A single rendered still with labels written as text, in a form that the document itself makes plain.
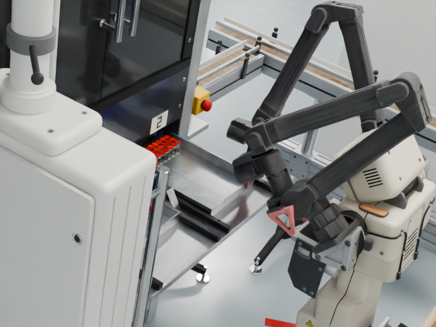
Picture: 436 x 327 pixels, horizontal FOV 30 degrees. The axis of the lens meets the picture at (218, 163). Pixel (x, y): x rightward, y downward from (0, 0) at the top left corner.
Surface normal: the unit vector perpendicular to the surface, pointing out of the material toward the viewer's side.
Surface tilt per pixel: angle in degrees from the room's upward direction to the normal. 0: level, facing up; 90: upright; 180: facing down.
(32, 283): 90
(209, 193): 0
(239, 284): 0
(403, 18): 90
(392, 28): 90
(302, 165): 90
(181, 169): 0
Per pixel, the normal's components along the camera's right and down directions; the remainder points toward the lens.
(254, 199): 0.17, -0.82
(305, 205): -0.44, 0.29
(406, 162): 0.71, -0.23
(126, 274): 0.83, 0.42
